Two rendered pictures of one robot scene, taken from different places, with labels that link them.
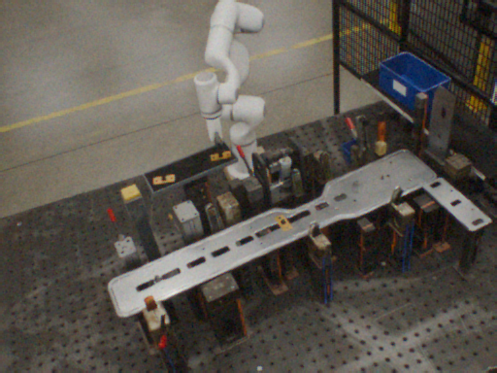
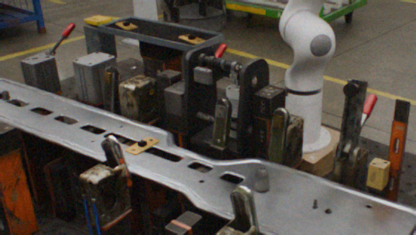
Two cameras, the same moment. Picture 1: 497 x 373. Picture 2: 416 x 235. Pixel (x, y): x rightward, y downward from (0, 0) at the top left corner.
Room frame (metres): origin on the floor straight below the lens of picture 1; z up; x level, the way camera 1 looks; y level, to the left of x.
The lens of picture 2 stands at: (1.05, -1.19, 1.62)
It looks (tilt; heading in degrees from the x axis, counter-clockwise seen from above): 28 degrees down; 53
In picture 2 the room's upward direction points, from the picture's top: straight up
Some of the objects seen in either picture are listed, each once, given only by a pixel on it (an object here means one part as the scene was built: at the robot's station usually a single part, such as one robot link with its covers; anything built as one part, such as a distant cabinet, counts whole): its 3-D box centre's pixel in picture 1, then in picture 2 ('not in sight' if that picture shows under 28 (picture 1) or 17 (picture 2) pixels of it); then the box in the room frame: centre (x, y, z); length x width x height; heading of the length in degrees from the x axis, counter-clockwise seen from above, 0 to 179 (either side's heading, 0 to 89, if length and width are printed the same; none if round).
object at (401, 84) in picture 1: (413, 82); not in sight; (2.18, -0.83, 1.10); 0.30 x 0.17 x 0.13; 23
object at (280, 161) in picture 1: (281, 192); (226, 143); (1.75, -0.13, 0.94); 0.18 x 0.13 x 0.49; 110
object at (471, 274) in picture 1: (470, 248); not in sight; (1.38, -0.82, 0.84); 0.11 x 0.06 x 0.29; 20
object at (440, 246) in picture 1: (440, 219); not in sight; (1.54, -0.76, 0.84); 0.11 x 0.06 x 0.29; 20
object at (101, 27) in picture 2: (190, 167); (160, 32); (1.76, 0.22, 1.16); 0.37 x 0.14 x 0.02; 110
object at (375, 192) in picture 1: (280, 226); (134, 146); (1.51, -0.09, 1.00); 1.38 x 0.22 x 0.02; 110
